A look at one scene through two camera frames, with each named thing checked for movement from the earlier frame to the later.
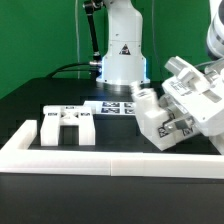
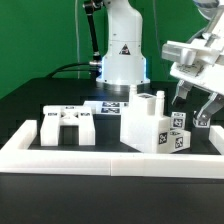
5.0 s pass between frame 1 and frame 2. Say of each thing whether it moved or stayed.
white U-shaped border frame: stayed
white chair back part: stayed
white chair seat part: moved
